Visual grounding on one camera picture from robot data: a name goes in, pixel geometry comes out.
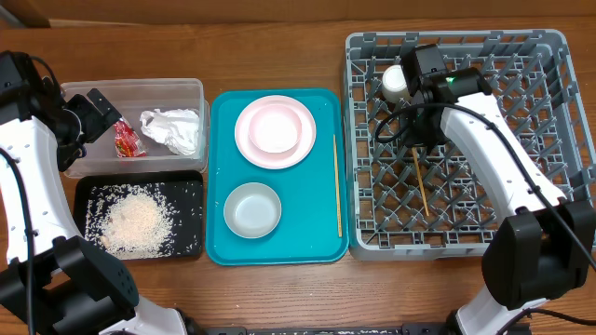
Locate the white rice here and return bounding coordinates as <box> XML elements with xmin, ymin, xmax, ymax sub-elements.
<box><xmin>83</xmin><ymin>181</ymin><xmax>202</xmax><ymax>260</ymax></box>

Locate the grey dish rack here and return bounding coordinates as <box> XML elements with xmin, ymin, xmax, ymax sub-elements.
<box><xmin>343</xmin><ymin>30</ymin><xmax>595</xmax><ymax>261</ymax></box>

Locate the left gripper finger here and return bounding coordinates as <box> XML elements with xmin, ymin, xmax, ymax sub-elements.
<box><xmin>67</xmin><ymin>94</ymin><xmax>91</xmax><ymax>112</ymax></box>
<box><xmin>87</xmin><ymin>88</ymin><xmax>122</xmax><ymax>131</ymax></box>

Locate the black plastic tray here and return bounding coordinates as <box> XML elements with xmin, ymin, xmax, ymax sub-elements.
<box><xmin>68</xmin><ymin>169</ymin><xmax>206</xmax><ymax>264</ymax></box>

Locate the white cup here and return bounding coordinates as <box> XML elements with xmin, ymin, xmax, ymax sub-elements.
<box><xmin>381</xmin><ymin>65</ymin><xmax>411</xmax><ymax>103</ymax></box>

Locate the grey bowl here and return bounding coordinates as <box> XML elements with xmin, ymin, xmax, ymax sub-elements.
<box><xmin>223</xmin><ymin>182</ymin><xmax>282</xmax><ymax>239</ymax></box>

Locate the large pink plate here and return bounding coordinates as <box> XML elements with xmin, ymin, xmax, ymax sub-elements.
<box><xmin>235</xmin><ymin>95</ymin><xmax>317</xmax><ymax>169</ymax></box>

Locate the clear plastic bin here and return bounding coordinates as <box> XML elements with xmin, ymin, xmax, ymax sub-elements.
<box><xmin>61</xmin><ymin>78</ymin><xmax>210</xmax><ymax>179</ymax></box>

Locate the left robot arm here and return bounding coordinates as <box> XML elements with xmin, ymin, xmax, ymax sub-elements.
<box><xmin>1</xmin><ymin>51</ymin><xmax>200</xmax><ymax>334</ymax></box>

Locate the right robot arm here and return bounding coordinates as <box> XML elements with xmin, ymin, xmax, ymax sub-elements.
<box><xmin>401</xmin><ymin>45</ymin><xmax>595</xmax><ymax>334</ymax></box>

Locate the wooden chopstick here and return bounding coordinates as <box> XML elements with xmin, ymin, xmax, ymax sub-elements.
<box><xmin>411</xmin><ymin>147</ymin><xmax>429</xmax><ymax>217</ymax></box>
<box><xmin>332</xmin><ymin>135</ymin><xmax>343</xmax><ymax>238</ymax></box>

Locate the white napkin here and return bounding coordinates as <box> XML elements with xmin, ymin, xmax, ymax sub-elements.
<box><xmin>140</xmin><ymin>109</ymin><xmax>200</xmax><ymax>155</ymax></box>

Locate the small pink plate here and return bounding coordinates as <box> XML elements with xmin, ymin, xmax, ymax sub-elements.
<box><xmin>249</xmin><ymin>104</ymin><xmax>302</xmax><ymax>154</ymax></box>

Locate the red snack wrapper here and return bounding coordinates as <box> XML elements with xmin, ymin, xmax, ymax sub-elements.
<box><xmin>114</xmin><ymin>117</ymin><xmax>147</xmax><ymax>158</ymax></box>

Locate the teal serving tray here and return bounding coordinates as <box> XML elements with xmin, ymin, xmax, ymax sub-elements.
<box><xmin>205</xmin><ymin>88</ymin><xmax>349</xmax><ymax>266</ymax></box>

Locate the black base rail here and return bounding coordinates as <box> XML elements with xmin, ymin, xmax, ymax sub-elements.
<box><xmin>204</xmin><ymin>322</ymin><xmax>455</xmax><ymax>335</ymax></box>

